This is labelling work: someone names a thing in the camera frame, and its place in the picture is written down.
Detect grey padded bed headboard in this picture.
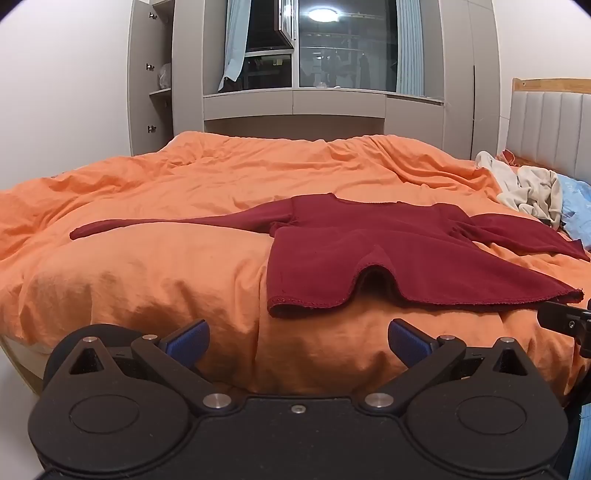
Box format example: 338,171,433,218
496,78,591,185

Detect beige crumpled clothes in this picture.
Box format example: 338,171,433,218
475,151,564,229

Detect dark red sweater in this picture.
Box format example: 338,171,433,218
69,194,591,319

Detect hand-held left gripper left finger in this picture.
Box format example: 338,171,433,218
59,318,238,414

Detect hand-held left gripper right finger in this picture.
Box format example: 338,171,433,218
360,318,539,414

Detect large glass window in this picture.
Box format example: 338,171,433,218
226,0,400,93

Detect short light blue curtain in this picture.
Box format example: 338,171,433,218
217,0,252,93

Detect open grey wardrobe door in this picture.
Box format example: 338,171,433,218
128,0,160,156

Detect open window sash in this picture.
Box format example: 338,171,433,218
274,0,301,47

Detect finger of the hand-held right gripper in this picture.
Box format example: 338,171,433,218
537,298,591,358

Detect light blue cloth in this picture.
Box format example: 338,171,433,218
556,173,591,252

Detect long light blue curtain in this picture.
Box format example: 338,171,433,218
396,0,424,95

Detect grey built-in wardrobe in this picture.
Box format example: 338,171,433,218
127,0,502,160

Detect orange duvet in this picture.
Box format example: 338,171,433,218
0,130,591,402

